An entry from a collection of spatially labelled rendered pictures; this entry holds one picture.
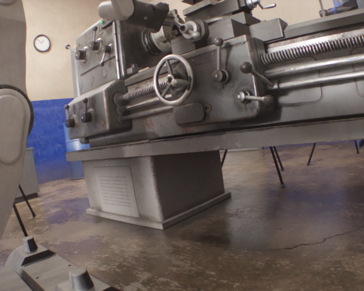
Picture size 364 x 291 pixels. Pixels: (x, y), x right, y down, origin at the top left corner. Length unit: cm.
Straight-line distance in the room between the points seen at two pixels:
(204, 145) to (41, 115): 404
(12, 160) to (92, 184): 147
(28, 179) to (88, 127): 175
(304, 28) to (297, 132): 41
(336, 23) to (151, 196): 120
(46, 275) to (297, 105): 101
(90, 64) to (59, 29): 361
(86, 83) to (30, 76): 305
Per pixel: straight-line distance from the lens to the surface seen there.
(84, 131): 183
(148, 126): 160
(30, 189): 341
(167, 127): 150
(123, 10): 92
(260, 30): 118
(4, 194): 66
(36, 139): 488
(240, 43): 106
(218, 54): 103
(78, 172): 451
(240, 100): 99
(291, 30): 115
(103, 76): 187
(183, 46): 120
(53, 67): 524
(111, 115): 162
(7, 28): 72
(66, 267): 80
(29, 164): 341
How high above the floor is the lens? 50
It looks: 4 degrees down
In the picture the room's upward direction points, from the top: 8 degrees counter-clockwise
